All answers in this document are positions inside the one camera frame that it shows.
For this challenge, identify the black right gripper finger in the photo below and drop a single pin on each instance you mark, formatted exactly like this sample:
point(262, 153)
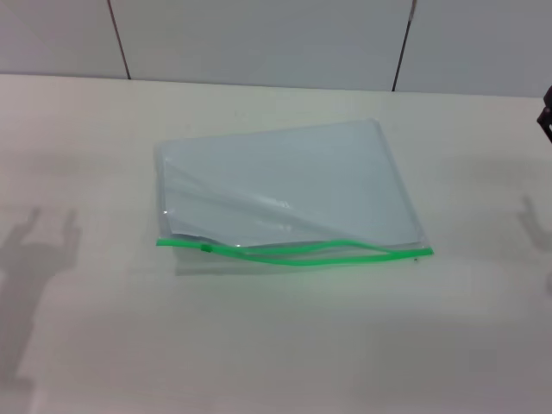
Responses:
point(547, 116)

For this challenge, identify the transparent document bag green zip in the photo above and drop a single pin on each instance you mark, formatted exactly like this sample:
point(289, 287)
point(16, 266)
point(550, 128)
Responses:
point(280, 181)

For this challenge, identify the green zipper slider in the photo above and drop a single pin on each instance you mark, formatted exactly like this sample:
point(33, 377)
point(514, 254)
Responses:
point(205, 248)

